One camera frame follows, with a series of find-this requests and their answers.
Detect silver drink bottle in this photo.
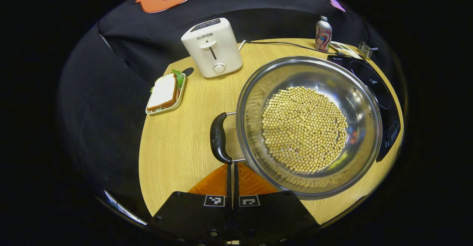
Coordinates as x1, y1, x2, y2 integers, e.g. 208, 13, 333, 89
315, 16, 333, 52

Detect stainless steel pot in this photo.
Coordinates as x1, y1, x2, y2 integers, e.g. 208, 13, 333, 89
210, 56, 383, 201

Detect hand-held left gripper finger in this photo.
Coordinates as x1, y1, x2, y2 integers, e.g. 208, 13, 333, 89
148, 164, 234, 246
234, 162, 320, 246

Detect white toaster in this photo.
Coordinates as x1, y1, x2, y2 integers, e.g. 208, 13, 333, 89
181, 18, 243, 78

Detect black induction cooktop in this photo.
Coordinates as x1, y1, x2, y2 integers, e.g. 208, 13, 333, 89
327, 55, 401, 163

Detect pale green rectangular plate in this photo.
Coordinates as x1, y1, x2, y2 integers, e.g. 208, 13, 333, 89
145, 69, 186, 115

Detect white divided bean tray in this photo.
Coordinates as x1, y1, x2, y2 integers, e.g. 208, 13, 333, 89
330, 42, 364, 59

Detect sandwich with lettuce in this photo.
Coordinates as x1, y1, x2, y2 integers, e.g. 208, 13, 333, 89
150, 69, 184, 112

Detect wire mesh utensil holder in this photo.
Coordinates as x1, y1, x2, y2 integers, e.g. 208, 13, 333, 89
358, 42, 373, 59

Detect pile of soybeans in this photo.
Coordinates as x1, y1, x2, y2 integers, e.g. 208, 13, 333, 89
261, 86, 348, 174

